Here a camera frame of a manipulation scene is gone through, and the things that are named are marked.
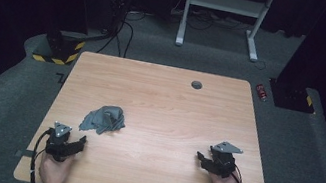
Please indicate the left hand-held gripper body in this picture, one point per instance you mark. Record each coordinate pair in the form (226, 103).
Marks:
(58, 142)

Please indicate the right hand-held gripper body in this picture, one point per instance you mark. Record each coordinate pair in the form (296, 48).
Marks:
(222, 163)

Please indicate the black yellow striped stand base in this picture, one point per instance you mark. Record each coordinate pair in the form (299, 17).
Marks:
(63, 50)

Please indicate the grey tape strip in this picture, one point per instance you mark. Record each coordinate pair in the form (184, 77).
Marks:
(25, 153)

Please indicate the person's left hand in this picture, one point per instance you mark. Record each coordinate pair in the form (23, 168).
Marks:
(53, 172)

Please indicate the red can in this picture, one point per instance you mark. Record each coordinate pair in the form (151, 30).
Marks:
(261, 92)

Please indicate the grey cloth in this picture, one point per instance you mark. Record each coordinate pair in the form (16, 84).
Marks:
(103, 120)

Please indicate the white metal stand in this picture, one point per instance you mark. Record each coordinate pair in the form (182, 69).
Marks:
(227, 4)

